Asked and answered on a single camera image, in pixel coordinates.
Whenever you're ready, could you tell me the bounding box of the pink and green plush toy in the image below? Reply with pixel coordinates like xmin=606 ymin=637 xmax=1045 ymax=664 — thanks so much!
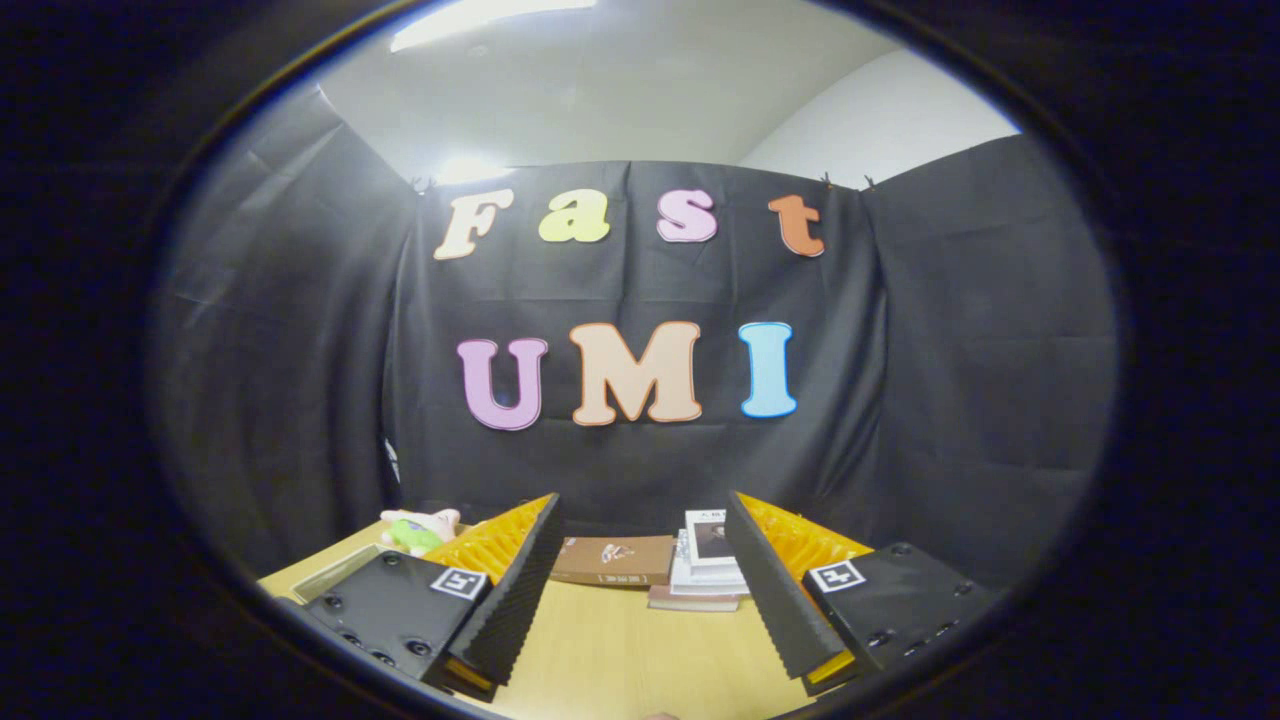
xmin=380 ymin=508 xmax=463 ymax=558

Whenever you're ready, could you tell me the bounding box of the black backdrop cloth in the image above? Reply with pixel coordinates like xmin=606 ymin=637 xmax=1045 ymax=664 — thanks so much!
xmin=150 ymin=85 xmax=1121 ymax=591

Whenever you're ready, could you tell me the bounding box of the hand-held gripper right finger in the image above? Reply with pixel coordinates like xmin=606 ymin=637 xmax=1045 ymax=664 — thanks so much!
xmin=725 ymin=490 xmax=1001 ymax=698

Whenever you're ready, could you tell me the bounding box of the brown hardcover book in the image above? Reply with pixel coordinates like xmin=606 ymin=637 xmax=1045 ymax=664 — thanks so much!
xmin=550 ymin=534 xmax=677 ymax=588

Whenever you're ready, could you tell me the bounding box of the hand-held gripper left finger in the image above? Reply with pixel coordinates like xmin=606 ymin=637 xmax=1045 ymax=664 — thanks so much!
xmin=275 ymin=492 xmax=566 ymax=704

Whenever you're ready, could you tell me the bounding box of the pale pink book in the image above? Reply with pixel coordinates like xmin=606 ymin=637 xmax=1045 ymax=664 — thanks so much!
xmin=647 ymin=584 xmax=742 ymax=613

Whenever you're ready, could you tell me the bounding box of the thick white book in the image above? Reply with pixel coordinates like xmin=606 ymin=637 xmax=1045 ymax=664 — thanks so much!
xmin=668 ymin=529 xmax=750 ymax=599

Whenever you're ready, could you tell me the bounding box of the beige cardboard storage box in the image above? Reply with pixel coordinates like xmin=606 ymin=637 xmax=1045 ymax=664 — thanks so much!
xmin=290 ymin=543 xmax=401 ymax=603

